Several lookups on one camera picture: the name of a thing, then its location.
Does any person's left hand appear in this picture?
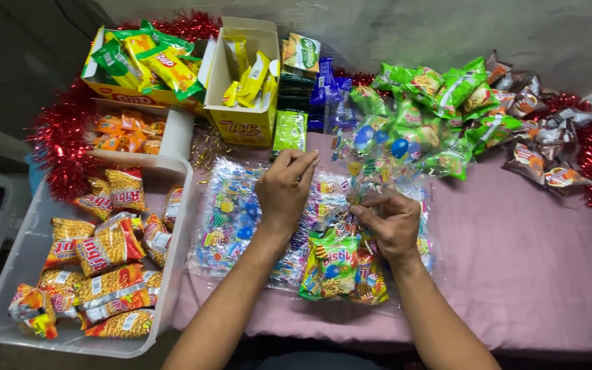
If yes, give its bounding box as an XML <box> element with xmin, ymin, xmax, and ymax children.
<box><xmin>254</xmin><ymin>148</ymin><xmax>321</xmax><ymax>238</ymax></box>

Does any person's right hand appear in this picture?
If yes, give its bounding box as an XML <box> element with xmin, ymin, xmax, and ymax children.
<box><xmin>349</xmin><ymin>189</ymin><xmax>423</xmax><ymax>264</ymax></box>

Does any clear party bag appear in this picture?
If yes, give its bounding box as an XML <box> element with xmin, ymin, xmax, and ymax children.
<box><xmin>298</xmin><ymin>191</ymin><xmax>390</xmax><ymax>305</ymax></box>

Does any stack of clear printed bags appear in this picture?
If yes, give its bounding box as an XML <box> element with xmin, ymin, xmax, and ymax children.
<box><xmin>186</xmin><ymin>119</ymin><xmax>436</xmax><ymax>292</ymax></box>

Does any light green packet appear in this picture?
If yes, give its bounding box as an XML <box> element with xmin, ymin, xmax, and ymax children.
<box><xmin>272</xmin><ymin>110</ymin><xmax>309</xmax><ymax>156</ymax></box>

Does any tall yellow carton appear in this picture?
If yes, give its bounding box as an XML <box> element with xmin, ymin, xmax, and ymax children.
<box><xmin>203</xmin><ymin>16</ymin><xmax>281</xmax><ymax>149</ymax></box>

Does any heap of gold twist ties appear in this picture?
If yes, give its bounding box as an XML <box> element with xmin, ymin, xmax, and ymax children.
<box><xmin>189</xmin><ymin>123</ymin><xmax>235</xmax><ymax>185</ymax></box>

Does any pink tablecloth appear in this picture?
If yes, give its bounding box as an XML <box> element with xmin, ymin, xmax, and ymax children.
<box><xmin>173</xmin><ymin>131</ymin><xmax>592</xmax><ymax>356</ymax></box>

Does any stack of blue packets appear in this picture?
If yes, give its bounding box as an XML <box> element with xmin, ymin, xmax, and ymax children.
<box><xmin>308</xmin><ymin>57</ymin><xmax>354</xmax><ymax>133</ymax></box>

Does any stack of dark green packets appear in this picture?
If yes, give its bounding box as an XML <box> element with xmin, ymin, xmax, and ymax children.
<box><xmin>279</xmin><ymin>33</ymin><xmax>322</xmax><ymax>113</ymax></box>

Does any white cardboard box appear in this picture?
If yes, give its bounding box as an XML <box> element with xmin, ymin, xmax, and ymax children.
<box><xmin>86</xmin><ymin>99</ymin><xmax>196</xmax><ymax>162</ymax></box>

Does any bunch of yellow wafer packets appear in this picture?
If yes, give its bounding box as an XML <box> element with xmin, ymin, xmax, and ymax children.
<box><xmin>222</xmin><ymin>36</ymin><xmax>279</xmax><ymax>110</ymax></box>

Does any pile of green snack packets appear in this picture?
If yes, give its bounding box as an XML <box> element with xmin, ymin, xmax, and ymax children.
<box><xmin>348</xmin><ymin>57</ymin><xmax>524</xmax><ymax>182</ymax></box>

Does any pile of brown snack packets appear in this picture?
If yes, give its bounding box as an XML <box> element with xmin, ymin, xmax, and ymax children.
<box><xmin>484</xmin><ymin>50</ymin><xmax>592</xmax><ymax>198</ymax></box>

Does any heap of small orange packets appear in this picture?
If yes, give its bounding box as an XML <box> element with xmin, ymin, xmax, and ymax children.
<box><xmin>93</xmin><ymin>110</ymin><xmax>167</xmax><ymax>155</ymax></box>

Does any wide yellow carton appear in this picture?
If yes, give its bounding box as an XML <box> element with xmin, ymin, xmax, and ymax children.
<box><xmin>81</xmin><ymin>25</ymin><xmax>218</xmax><ymax>115</ymax></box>

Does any pile of orange snack packets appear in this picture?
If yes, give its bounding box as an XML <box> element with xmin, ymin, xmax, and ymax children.
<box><xmin>8</xmin><ymin>167</ymin><xmax>185</xmax><ymax>340</ymax></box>

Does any bunch of green-yellow snack packets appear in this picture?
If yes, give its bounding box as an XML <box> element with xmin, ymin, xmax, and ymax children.
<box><xmin>90</xmin><ymin>20</ymin><xmax>205</xmax><ymax>102</ymax></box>

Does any red tinsel garland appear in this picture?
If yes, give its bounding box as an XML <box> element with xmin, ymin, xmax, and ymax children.
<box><xmin>26</xmin><ymin>10</ymin><xmax>592</xmax><ymax>289</ymax></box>

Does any clear plastic bin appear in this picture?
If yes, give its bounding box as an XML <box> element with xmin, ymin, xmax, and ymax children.
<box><xmin>0</xmin><ymin>150</ymin><xmax>195</xmax><ymax>359</ymax></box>

